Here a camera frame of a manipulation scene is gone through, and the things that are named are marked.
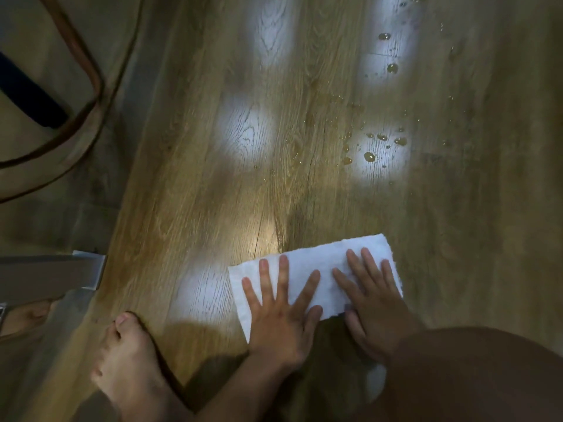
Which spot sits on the person's right hand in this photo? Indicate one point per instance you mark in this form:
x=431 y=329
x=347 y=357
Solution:
x=382 y=316

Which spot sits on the person's left hand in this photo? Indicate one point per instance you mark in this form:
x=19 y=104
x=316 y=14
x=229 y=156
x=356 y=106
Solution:
x=281 y=329

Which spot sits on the white towel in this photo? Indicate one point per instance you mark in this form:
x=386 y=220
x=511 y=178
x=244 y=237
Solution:
x=308 y=263

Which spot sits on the person's left foot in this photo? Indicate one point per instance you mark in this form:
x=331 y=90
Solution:
x=132 y=369

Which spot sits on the grey metal furniture leg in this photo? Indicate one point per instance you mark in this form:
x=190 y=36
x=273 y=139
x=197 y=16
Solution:
x=48 y=276

